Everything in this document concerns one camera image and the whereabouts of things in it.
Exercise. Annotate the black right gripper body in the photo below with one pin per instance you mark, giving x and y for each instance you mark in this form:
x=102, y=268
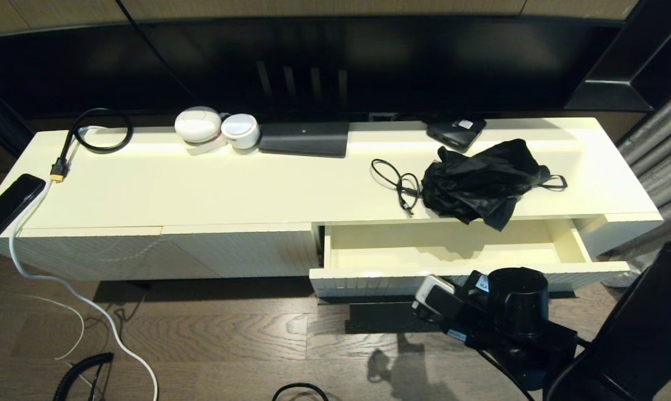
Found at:
x=474, y=320

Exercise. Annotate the white fluted drawer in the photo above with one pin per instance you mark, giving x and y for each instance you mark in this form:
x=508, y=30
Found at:
x=368, y=281

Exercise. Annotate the black folding umbrella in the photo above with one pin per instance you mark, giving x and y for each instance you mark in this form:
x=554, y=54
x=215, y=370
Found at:
x=480, y=178

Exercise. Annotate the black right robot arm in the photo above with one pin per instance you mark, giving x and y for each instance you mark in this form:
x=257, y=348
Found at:
x=519, y=301

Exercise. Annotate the cream tv cabinet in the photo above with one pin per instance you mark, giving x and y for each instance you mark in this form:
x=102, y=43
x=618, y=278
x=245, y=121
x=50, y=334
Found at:
x=201, y=189

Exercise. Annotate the small black glossy device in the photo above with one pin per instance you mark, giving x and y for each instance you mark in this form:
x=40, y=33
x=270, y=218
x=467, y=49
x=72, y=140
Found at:
x=455, y=133

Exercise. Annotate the black flat set-top box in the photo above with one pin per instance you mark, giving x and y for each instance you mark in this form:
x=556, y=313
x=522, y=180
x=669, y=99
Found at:
x=304, y=139

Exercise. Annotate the grey curtain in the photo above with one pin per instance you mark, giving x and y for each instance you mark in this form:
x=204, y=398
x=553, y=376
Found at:
x=664, y=145

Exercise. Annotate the black television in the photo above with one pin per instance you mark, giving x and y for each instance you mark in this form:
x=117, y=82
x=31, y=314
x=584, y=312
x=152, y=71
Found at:
x=368, y=55

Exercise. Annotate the small white round device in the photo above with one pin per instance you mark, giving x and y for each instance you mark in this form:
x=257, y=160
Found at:
x=239, y=129

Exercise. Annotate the white flat device base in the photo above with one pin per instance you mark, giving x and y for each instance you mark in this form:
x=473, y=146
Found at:
x=204, y=147

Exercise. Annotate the large white round device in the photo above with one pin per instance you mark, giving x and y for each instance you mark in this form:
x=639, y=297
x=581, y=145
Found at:
x=197, y=123

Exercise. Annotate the black smartphone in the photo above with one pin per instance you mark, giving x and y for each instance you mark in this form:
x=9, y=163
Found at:
x=9, y=205

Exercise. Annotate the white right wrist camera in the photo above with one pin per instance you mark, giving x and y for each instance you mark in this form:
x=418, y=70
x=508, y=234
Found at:
x=432, y=292

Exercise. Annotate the black wall shelf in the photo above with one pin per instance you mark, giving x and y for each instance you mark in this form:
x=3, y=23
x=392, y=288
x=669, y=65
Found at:
x=658, y=55

